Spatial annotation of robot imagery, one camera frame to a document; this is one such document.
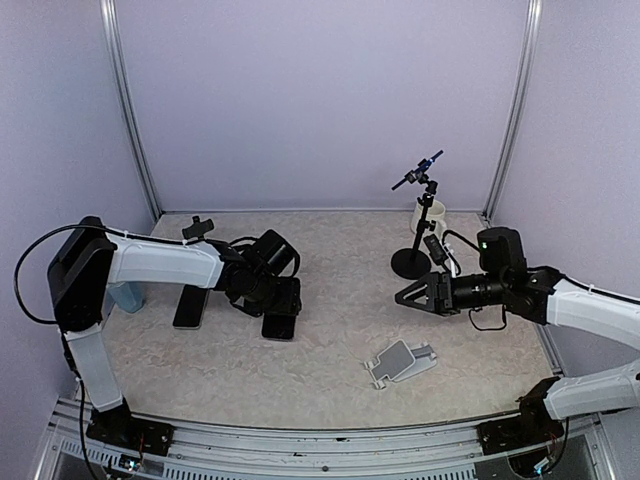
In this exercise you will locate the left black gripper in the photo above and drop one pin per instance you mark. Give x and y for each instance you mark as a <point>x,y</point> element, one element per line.
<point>290,301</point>

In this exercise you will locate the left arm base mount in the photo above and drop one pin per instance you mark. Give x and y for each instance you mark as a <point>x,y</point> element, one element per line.
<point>135,434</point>

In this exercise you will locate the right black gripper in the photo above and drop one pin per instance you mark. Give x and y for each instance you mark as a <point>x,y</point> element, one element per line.
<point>442,298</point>

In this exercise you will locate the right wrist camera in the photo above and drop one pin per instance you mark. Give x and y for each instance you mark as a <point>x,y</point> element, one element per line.
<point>440,255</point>

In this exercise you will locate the front aluminium rail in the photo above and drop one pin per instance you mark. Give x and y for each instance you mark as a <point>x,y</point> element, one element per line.
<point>200,450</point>

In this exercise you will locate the black round-base phone stand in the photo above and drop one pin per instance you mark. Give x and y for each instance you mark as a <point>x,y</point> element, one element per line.
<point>197,230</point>

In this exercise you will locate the black tripod clamp stand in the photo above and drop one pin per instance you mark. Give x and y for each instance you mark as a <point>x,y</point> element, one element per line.
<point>411,263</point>

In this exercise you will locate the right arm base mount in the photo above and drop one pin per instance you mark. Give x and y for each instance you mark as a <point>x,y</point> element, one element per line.
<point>503,435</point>

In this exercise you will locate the white mug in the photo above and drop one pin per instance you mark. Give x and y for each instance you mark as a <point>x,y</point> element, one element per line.
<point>436,214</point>

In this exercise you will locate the right aluminium frame post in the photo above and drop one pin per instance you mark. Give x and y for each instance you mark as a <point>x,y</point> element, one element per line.
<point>516,111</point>

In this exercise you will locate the white wedge phone stand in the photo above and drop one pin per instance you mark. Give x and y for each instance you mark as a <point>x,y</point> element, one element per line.
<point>399,362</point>

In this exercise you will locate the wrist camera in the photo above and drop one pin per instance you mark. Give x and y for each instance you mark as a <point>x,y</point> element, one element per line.
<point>278,253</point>
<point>440,255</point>

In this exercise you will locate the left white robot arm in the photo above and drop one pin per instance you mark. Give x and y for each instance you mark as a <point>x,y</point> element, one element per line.
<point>249,271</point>

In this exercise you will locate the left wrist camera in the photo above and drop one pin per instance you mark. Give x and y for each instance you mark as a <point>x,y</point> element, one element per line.
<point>278,253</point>

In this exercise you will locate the left aluminium frame post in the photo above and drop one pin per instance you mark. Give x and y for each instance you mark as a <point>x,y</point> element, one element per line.
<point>114,44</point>

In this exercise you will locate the black phone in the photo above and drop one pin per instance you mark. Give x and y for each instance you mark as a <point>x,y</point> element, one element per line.
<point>278,327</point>
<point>190,309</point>

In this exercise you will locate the light blue mug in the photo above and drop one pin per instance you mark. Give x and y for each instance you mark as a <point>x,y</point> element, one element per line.
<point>128,296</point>

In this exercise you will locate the aluminium frame post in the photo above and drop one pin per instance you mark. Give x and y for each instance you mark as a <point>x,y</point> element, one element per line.
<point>516,111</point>
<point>114,44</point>

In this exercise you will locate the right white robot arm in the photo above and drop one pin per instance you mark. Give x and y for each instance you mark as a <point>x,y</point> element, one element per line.
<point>547,297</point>

